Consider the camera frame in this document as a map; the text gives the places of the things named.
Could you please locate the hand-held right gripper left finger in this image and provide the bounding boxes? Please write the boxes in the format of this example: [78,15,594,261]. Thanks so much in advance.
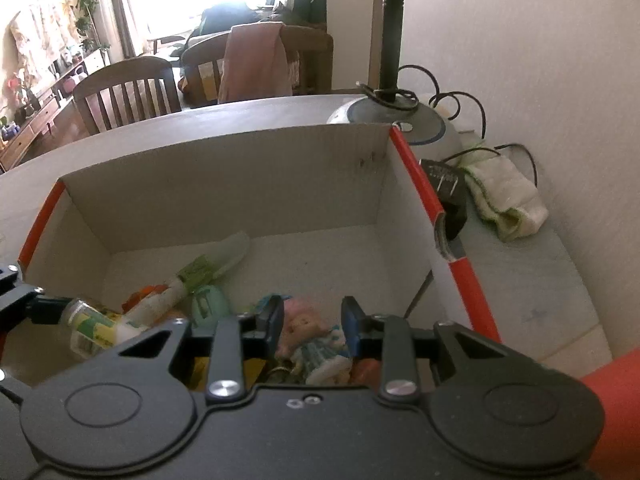
[117,295,286,403]

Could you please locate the toothpick jar with green lid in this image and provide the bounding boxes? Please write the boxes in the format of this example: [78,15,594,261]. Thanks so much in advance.
[62,298,148,359]

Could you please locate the red potted flowers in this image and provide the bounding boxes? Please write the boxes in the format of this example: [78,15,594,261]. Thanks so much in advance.
[5,72,32,113]

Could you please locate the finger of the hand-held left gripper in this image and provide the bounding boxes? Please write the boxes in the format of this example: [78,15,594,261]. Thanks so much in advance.
[0,367,27,407]
[0,261,70,344]

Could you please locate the grey window curtain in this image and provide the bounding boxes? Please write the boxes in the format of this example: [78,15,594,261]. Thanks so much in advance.
[112,0,136,58]

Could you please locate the black lamp cable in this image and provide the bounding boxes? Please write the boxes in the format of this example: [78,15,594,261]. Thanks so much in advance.
[355,65,538,186]

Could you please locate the red cardboard box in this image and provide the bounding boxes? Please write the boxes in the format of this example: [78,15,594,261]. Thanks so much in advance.
[17,122,502,392]

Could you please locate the teal round case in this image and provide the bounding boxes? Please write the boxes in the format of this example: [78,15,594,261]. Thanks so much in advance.
[192,285,231,321]

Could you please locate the grey desk lamp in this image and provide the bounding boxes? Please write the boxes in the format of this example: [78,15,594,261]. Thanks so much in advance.
[326,0,468,151]

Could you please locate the pink doll keychain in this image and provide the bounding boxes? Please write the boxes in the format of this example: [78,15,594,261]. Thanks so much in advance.
[257,295,353,386]

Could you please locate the pink cloth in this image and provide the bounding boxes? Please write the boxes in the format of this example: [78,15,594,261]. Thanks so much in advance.
[218,22,292,103]

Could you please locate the dark clothes pile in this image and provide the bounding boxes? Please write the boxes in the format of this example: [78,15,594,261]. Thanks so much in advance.
[200,4,273,36]

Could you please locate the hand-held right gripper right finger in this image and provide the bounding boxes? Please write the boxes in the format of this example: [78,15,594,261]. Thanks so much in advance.
[341,296,506,405]

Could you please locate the white floor air conditioner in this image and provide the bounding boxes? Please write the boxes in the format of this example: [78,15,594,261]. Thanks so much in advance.
[84,0,113,63]

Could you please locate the tall green potted plant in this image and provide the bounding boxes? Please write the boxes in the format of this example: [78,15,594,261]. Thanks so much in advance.
[75,0,111,53]

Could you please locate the wooden dining chair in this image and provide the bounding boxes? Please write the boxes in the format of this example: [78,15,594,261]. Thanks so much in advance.
[181,25,335,108]
[72,56,182,136]

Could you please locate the white and green tube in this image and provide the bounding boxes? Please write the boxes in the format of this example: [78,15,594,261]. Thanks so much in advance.
[122,231,251,333]

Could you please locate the black power adapter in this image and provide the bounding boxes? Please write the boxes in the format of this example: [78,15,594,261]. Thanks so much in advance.
[419,158,469,241]

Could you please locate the wooden TV cabinet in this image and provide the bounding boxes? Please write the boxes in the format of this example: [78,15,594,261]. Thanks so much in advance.
[0,50,111,171]

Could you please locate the white cloth with green trim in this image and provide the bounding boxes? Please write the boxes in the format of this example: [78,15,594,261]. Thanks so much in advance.
[457,147,550,242]

